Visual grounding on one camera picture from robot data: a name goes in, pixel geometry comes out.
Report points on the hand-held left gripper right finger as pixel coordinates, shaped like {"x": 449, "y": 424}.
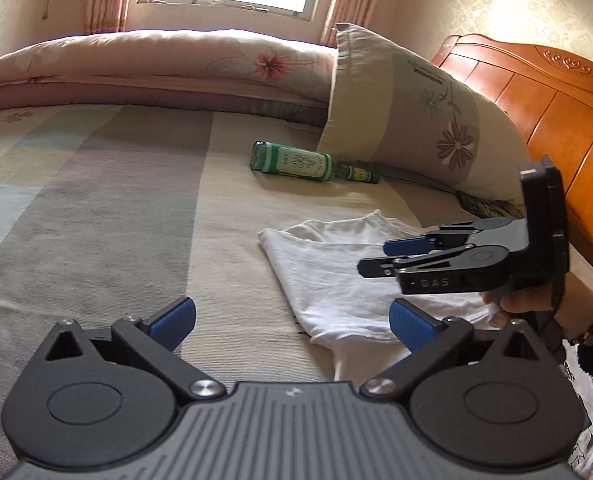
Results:
{"x": 411, "y": 325}

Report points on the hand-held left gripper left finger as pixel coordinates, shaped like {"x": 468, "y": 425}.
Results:
{"x": 174, "y": 322}

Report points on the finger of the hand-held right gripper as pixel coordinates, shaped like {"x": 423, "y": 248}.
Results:
{"x": 406, "y": 246}
{"x": 376, "y": 267}

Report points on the plain white t-shirt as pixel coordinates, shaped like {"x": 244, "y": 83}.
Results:
{"x": 326, "y": 280}

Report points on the person's right hand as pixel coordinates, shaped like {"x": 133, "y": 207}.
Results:
{"x": 576, "y": 310}

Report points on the dark phone with cartoon case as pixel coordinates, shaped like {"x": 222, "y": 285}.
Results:
{"x": 486, "y": 207}

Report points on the wooden headboard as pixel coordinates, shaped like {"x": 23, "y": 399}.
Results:
{"x": 576, "y": 120}

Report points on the green glass bottle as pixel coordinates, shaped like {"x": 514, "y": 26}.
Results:
{"x": 296, "y": 162}

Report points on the floral patchwork pillow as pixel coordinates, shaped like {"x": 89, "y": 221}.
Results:
{"x": 416, "y": 110}

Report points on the folded pink floral quilt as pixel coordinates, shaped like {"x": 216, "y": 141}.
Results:
{"x": 126, "y": 75}

